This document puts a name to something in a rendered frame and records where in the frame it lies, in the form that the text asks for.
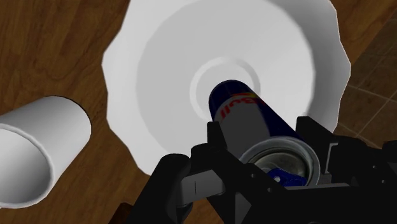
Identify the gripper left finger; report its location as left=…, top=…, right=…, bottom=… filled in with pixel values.
left=126, top=121, right=253, bottom=224

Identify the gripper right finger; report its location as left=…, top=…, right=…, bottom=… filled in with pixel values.
left=295, top=116, right=397, bottom=193

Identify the blue and silver drink can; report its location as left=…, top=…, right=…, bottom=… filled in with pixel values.
left=208, top=80, right=321, bottom=188

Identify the white scalloped bowl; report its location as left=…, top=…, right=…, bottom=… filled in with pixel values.
left=101, top=0, right=352, bottom=176

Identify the white cup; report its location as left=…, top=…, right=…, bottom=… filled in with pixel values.
left=0, top=95, right=92, bottom=209

